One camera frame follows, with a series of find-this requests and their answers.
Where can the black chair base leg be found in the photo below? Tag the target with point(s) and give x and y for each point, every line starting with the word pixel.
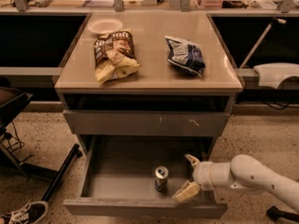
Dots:
pixel 275 214

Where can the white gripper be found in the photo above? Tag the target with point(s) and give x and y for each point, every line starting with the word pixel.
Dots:
pixel 203 174

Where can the black white sneaker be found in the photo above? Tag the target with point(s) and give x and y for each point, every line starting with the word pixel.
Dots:
pixel 30 213

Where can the closed grey top drawer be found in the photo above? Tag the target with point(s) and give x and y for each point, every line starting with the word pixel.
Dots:
pixel 148 123

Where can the silver blue redbull can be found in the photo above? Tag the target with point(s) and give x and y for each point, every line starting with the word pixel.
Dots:
pixel 161 177

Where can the brown salt chip bag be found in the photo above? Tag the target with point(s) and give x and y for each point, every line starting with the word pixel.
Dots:
pixel 114 55

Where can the blue chip bag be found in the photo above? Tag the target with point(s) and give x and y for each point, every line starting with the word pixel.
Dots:
pixel 186 55

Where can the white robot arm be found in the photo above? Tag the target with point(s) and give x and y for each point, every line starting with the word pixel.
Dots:
pixel 242 174

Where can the grey drawer cabinet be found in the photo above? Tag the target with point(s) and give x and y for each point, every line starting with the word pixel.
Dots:
pixel 157 86

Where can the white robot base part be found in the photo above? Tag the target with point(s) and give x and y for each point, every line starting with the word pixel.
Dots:
pixel 273 74

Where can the open grey middle drawer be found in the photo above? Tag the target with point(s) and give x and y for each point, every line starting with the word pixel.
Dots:
pixel 118 179

